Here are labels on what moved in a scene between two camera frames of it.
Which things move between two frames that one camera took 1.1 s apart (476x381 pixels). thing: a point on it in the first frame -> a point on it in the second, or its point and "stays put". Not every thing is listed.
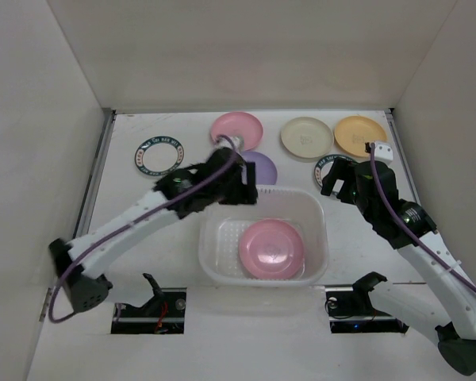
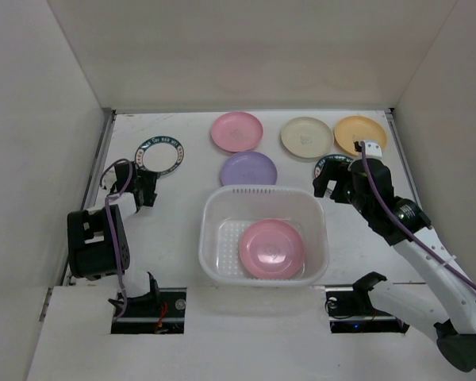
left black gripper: (246, 194) -> (150, 178)
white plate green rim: (159, 155) stays put
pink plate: (271, 249) stays put
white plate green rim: (324, 165) stays put
